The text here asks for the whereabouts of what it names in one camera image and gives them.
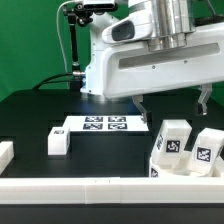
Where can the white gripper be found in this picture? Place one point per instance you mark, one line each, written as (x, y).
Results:
(129, 58)

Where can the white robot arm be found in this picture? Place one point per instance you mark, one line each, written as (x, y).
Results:
(168, 16)

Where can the white paper marker sheet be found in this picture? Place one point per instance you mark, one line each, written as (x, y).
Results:
(130, 123)

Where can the white overhead camera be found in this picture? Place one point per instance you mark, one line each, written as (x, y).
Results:
(99, 4)

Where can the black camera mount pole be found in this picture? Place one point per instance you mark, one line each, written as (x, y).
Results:
(76, 16)

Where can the white left fence rail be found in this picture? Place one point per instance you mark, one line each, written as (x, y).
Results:
(6, 154)

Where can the white front fence rail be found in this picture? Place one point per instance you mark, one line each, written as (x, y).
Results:
(111, 190)

